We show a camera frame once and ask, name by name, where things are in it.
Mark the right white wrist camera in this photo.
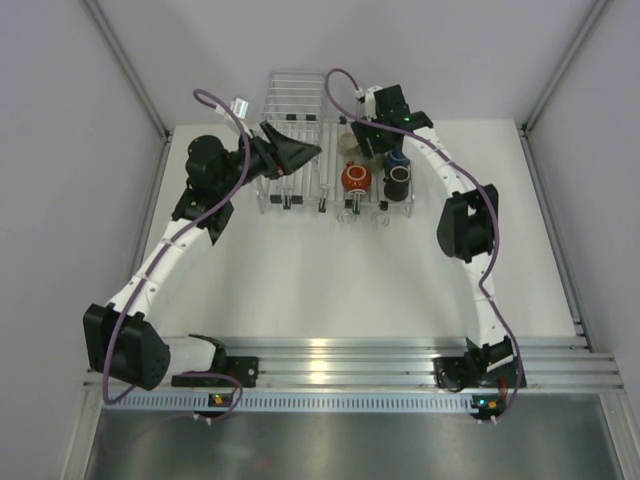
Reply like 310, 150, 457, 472
355, 86, 382, 120

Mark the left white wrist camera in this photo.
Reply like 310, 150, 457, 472
216, 97, 249, 121

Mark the grey-green small cup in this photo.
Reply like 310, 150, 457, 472
366, 155, 386, 174

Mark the brown mug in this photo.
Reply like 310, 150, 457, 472
384, 166, 411, 202

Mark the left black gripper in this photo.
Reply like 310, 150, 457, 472
216, 121, 319, 197

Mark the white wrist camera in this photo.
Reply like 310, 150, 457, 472
355, 86, 382, 120
216, 97, 249, 121

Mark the silver wire dish rack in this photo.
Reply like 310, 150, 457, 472
316, 115, 415, 227

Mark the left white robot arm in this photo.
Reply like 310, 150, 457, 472
83, 121, 322, 391

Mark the beige speckled cup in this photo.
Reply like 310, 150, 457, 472
338, 131, 361, 157

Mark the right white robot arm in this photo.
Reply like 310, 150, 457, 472
351, 85, 524, 391

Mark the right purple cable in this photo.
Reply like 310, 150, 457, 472
324, 67, 525, 424

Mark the aluminium rail frame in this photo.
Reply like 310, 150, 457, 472
83, 335, 624, 392

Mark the tall white wire rack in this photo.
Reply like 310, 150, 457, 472
256, 71, 327, 214

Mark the dark blue mug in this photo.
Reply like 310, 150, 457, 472
385, 148, 410, 176

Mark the slotted cable duct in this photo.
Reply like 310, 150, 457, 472
110, 391, 500, 413

